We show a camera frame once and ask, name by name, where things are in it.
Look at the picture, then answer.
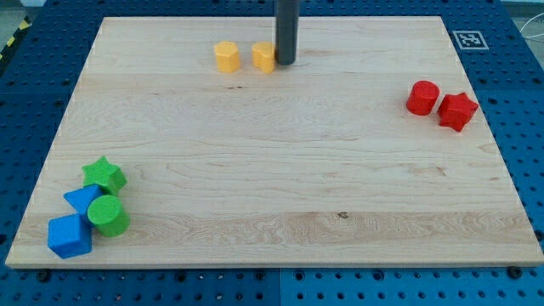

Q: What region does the white fiducial marker tag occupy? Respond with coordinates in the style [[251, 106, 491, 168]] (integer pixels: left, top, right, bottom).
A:
[[452, 30, 489, 50]]

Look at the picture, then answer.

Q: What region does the yellow heart block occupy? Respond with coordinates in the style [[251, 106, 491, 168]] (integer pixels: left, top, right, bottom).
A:
[[252, 42, 275, 73]]

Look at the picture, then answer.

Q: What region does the red cylinder block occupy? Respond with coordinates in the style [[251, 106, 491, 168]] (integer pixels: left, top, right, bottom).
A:
[[405, 80, 439, 116]]

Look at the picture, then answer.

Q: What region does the red star block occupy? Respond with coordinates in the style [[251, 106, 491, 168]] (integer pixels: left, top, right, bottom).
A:
[[438, 93, 479, 132]]

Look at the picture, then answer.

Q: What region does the yellow black hazard tape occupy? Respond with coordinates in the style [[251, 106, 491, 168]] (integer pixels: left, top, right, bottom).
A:
[[1, 15, 32, 62]]

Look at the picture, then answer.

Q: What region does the green star block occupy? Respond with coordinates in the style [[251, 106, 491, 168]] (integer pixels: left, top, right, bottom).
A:
[[82, 156, 128, 196]]

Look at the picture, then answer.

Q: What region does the green cylinder block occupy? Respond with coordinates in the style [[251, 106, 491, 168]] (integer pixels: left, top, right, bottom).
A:
[[88, 195, 131, 237]]

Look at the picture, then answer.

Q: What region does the blue cube block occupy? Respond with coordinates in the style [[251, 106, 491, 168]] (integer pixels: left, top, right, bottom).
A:
[[48, 214, 92, 259]]

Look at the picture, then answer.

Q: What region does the blue triangle block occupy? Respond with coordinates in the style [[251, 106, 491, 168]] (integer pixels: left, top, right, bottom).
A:
[[63, 184, 104, 227]]

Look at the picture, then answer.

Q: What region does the light wooden board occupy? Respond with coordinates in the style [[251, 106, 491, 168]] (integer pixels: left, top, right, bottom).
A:
[[6, 16, 543, 269]]

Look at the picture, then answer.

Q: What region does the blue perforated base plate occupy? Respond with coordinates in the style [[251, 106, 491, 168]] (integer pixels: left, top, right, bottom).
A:
[[1, 1, 543, 305]]

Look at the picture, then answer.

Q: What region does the white cable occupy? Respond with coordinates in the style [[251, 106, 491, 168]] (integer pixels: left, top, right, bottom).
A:
[[518, 12, 544, 43]]

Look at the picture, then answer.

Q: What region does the yellow hexagon block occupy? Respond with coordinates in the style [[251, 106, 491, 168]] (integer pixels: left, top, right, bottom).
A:
[[213, 41, 241, 73]]

